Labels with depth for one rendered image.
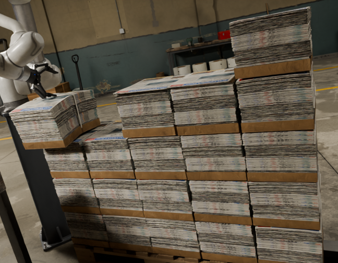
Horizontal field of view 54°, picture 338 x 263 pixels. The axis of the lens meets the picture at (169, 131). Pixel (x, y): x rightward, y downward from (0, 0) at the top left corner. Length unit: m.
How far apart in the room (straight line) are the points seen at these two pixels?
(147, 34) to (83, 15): 1.63
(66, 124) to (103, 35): 6.87
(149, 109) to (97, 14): 7.18
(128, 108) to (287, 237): 0.94
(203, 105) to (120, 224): 0.88
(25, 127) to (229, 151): 1.08
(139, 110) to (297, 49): 0.75
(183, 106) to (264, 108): 0.35
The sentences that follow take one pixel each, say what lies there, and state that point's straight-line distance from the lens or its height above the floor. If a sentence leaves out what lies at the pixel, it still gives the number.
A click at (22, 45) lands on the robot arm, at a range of 1.69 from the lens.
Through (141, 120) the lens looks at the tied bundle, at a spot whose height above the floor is 0.92.
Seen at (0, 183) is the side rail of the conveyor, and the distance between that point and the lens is 1.93.
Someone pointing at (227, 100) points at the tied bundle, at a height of 0.98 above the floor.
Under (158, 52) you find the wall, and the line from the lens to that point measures 8.37.
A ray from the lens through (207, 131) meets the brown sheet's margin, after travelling 1.49.
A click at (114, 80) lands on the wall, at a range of 8.68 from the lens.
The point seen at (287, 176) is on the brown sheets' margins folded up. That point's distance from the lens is 1.51.
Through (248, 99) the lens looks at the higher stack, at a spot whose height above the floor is 0.98.
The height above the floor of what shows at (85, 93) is 1.05.
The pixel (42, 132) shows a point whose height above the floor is 0.92.
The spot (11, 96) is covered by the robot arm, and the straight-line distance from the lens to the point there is 2.36.
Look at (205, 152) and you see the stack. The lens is 1.55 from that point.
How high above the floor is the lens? 1.30
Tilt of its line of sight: 17 degrees down
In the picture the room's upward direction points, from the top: 11 degrees counter-clockwise
